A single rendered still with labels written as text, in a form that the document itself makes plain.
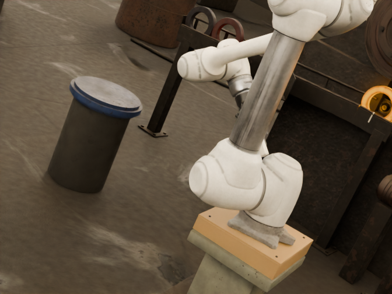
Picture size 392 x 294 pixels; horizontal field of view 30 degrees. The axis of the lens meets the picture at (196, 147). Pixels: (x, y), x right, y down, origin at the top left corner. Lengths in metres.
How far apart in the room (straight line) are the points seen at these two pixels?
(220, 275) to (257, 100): 0.64
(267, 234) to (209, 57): 0.63
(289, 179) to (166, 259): 0.78
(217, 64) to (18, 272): 0.96
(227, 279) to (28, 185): 1.01
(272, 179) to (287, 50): 0.43
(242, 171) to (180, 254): 0.87
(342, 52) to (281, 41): 1.57
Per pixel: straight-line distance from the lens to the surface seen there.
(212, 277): 2.51
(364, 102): 3.54
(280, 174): 2.35
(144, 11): 5.98
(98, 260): 2.76
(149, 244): 2.99
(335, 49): 3.70
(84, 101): 3.00
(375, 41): 3.48
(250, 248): 2.37
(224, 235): 2.40
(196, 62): 2.52
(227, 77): 2.63
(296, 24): 2.13
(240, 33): 3.84
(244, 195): 2.27
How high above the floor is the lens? 1.39
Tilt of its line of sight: 19 degrees down
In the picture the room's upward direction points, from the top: 23 degrees clockwise
